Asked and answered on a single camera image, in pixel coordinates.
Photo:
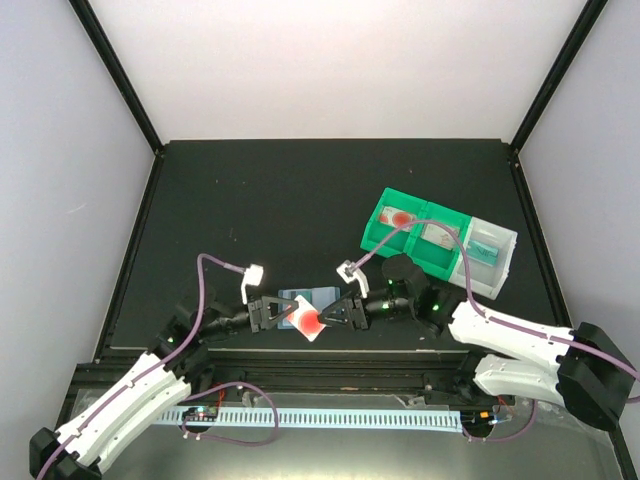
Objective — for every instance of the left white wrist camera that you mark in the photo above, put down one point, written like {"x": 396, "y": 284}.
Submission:
{"x": 252, "y": 277}

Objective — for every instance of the left small circuit board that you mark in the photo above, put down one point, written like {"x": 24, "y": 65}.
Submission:
{"x": 200, "y": 414}

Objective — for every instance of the white floral credit card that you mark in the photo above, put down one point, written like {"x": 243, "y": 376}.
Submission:
{"x": 440, "y": 236}

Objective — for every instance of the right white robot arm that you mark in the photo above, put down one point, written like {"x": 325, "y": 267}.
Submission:
{"x": 581, "y": 370}

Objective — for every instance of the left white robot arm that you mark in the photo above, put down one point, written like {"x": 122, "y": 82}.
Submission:
{"x": 171, "y": 372}

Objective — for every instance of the black frame post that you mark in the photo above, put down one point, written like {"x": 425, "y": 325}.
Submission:
{"x": 103, "y": 47}
{"x": 581, "y": 29}

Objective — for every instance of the right black frame post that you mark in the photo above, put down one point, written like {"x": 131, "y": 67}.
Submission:
{"x": 581, "y": 29}

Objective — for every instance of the blue card holder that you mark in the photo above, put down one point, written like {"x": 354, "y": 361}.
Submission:
{"x": 319, "y": 297}

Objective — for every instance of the green bin compartment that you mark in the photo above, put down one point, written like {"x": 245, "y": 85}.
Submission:
{"x": 431, "y": 247}
{"x": 403, "y": 241}

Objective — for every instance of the left black frame post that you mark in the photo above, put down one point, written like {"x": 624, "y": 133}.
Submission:
{"x": 103, "y": 47}

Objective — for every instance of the red dot card in bin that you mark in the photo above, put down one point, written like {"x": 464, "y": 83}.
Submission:
{"x": 395, "y": 217}

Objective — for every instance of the white slotted cable duct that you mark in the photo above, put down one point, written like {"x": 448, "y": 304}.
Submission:
{"x": 336, "y": 418}

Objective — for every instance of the black front rail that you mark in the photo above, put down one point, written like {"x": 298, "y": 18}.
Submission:
{"x": 297, "y": 371}

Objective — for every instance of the clear white bin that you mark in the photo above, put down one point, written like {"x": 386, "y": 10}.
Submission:
{"x": 488, "y": 281}

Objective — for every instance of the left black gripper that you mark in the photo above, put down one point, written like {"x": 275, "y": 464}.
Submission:
{"x": 261, "y": 317}

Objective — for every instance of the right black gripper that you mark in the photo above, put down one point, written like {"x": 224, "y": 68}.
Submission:
{"x": 327, "y": 312}

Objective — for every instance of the teal card in bin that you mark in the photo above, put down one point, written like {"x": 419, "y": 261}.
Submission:
{"x": 483, "y": 253}

